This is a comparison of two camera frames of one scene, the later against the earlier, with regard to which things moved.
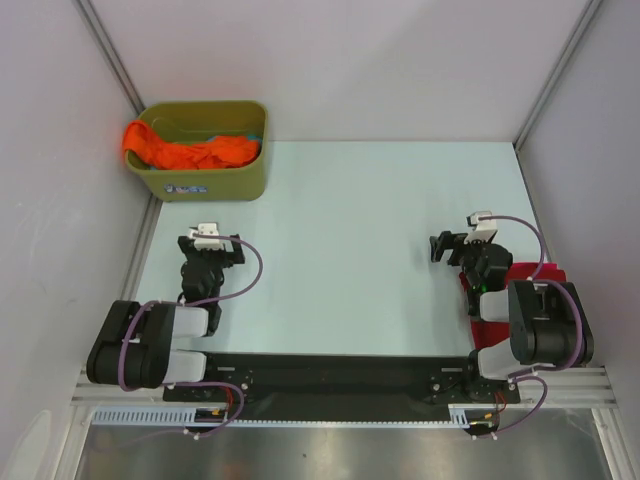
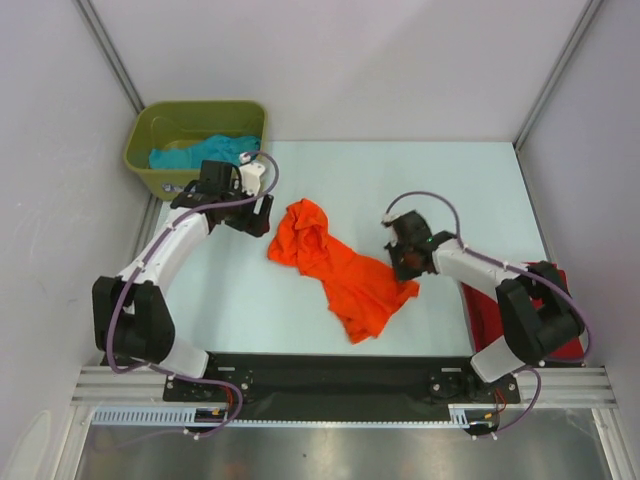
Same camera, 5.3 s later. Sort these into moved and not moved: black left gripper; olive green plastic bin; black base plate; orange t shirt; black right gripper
Moved: orange t shirt; black left gripper; black right gripper
Not moved: olive green plastic bin; black base plate
